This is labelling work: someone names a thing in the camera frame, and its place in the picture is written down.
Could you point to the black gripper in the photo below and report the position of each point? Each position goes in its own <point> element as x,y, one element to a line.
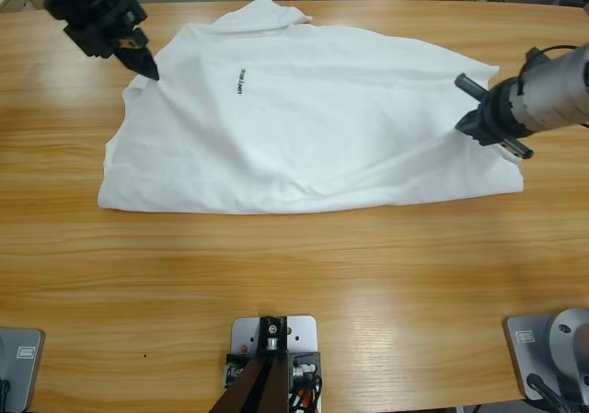
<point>87,13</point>
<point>508,109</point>

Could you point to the white Unitree T-shirt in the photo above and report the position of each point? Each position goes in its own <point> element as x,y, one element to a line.
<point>299,146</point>

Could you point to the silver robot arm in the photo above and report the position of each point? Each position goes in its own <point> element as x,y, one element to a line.
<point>557,95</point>

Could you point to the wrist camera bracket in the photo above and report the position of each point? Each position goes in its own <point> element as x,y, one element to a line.
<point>130,8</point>
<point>469,86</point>

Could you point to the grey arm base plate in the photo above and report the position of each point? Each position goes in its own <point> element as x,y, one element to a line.
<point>524,348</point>
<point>23,371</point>

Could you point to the white mount block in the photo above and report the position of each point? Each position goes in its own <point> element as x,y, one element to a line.
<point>303,330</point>

